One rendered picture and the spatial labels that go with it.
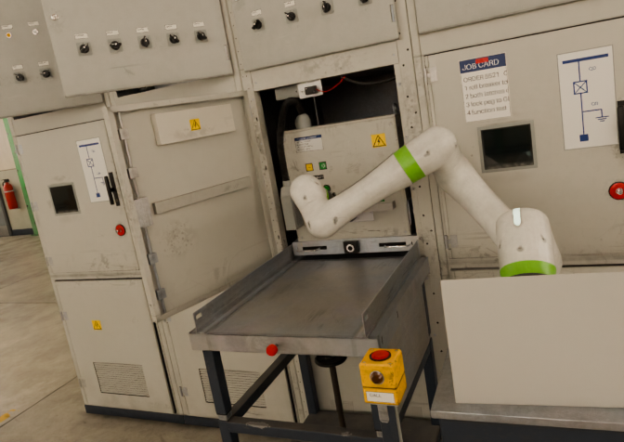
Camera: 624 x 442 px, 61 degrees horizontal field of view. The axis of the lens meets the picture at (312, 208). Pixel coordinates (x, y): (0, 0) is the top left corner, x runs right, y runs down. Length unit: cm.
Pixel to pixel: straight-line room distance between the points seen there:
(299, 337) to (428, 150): 66
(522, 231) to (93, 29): 160
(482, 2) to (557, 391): 120
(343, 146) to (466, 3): 67
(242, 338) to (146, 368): 138
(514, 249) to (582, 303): 22
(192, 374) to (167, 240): 100
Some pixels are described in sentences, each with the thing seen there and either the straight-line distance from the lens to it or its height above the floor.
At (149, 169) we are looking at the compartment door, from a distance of 193.
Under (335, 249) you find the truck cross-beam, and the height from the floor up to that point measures 89.
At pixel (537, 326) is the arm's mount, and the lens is 125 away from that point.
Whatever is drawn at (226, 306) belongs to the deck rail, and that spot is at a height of 86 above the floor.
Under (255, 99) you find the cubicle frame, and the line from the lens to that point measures 220.
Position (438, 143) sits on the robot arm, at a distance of 162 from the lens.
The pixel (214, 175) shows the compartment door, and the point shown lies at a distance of 209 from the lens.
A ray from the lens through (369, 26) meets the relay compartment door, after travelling 199.
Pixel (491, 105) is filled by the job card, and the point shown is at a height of 138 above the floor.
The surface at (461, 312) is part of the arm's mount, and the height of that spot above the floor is 97.
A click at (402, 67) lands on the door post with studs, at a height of 155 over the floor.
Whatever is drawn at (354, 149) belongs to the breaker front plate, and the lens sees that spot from 209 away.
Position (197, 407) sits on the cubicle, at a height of 12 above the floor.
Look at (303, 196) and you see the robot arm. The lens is 172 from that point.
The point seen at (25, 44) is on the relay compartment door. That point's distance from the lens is 273.
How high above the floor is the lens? 147
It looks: 11 degrees down
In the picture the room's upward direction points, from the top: 10 degrees counter-clockwise
